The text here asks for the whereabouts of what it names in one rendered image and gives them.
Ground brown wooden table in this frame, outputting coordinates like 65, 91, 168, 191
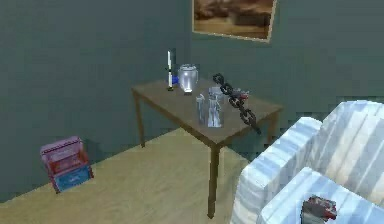
130, 78, 284, 220

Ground clear glass pitcher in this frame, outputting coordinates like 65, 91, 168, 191
195, 86, 225, 129

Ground clear glass jar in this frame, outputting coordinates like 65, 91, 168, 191
177, 63, 200, 94

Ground white candle on holder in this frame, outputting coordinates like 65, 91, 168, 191
165, 50, 175, 92

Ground red and black small object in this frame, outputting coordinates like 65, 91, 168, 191
233, 88, 250, 102

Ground white striped armchair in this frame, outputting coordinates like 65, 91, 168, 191
229, 99, 384, 224

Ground pink and blue box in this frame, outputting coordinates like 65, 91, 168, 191
39, 135, 95, 194

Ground dark red grey object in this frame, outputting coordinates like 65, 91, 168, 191
300, 195, 338, 224

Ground black chain sculpture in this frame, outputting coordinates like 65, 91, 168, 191
212, 73, 263, 136

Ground brown framed wall picture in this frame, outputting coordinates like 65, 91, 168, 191
191, 0, 278, 44

